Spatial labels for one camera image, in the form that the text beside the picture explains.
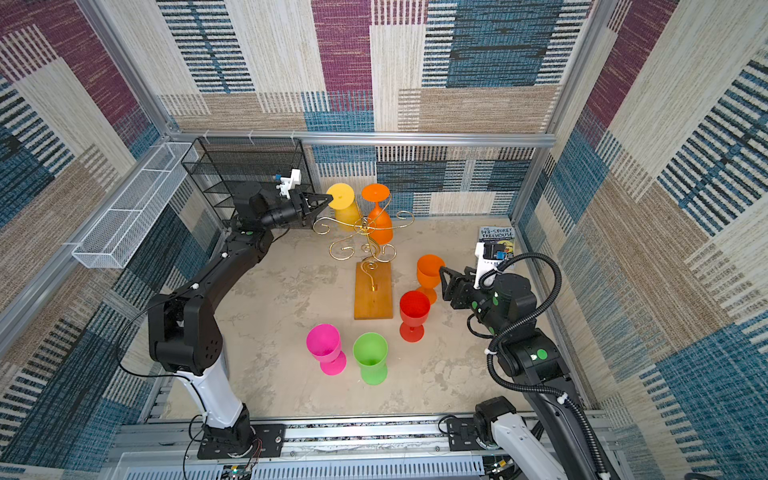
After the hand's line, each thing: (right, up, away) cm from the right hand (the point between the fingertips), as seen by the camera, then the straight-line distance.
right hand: (455, 275), depth 69 cm
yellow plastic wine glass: (-27, +18, +9) cm, 33 cm away
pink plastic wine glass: (-31, -18, +9) cm, 37 cm away
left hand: (-29, +18, +8) cm, 35 cm away
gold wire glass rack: (-20, -9, +28) cm, 36 cm away
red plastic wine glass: (-8, -10, +11) cm, 17 cm away
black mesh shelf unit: (-71, +35, +34) cm, 86 cm away
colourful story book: (+26, +11, +43) cm, 51 cm away
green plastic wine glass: (-20, -21, +10) cm, 30 cm away
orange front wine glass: (-4, -1, +17) cm, 17 cm away
